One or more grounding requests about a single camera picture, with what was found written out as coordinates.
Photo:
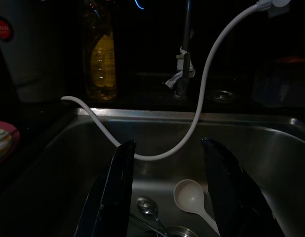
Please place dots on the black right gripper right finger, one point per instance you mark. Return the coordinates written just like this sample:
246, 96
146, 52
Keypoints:
234, 197

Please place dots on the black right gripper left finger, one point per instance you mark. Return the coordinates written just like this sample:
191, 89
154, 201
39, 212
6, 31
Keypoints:
110, 197

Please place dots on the metal spoon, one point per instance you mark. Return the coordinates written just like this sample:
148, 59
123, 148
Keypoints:
146, 205

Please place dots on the white plastic ladle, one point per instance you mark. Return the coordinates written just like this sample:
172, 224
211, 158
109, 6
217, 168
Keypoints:
189, 195

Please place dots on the metal sink drain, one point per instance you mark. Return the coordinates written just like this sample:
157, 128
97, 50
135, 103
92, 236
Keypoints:
177, 232

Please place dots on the stainless steel sink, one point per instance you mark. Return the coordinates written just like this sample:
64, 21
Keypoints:
155, 128

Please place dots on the pink patterned plate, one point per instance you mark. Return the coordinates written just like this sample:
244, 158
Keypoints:
4, 143

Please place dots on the clear box with red lid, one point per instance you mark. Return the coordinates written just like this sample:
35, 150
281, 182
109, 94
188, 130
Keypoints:
278, 84

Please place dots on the yellow dish soap bottle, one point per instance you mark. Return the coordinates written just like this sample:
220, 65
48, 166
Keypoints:
103, 61

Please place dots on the chrome gooseneck faucet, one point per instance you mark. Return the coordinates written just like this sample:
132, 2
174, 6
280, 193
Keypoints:
184, 61

